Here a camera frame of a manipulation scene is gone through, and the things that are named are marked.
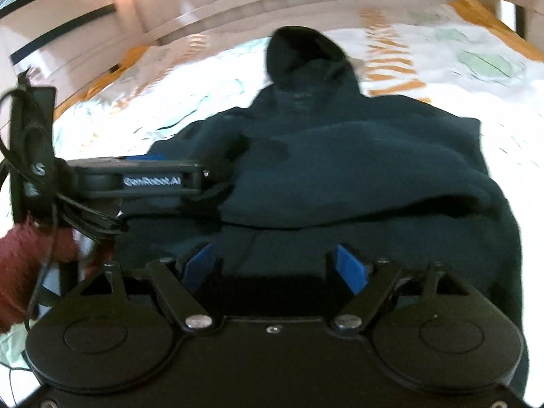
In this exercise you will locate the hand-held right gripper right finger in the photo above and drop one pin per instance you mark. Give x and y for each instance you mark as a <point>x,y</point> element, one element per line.
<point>350,270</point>

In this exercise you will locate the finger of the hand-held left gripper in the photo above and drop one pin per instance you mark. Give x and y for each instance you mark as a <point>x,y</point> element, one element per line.
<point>161,180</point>

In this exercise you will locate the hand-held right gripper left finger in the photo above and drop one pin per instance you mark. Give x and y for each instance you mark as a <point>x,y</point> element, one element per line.
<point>199,265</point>

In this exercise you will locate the dark navy hoodie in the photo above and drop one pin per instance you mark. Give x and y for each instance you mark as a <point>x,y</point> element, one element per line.
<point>340,170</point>

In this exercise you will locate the person's left forearm red sleeve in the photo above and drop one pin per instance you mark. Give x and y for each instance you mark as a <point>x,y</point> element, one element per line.
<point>25,272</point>

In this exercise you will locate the white wardrobe with black trim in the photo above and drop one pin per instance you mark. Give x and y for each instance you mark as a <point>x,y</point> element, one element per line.
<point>51,21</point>

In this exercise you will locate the white jellyfish print duvet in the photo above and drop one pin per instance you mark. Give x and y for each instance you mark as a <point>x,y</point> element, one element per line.
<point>467,93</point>

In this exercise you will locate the white bed headboard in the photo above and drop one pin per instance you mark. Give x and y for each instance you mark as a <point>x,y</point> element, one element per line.
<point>297,0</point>

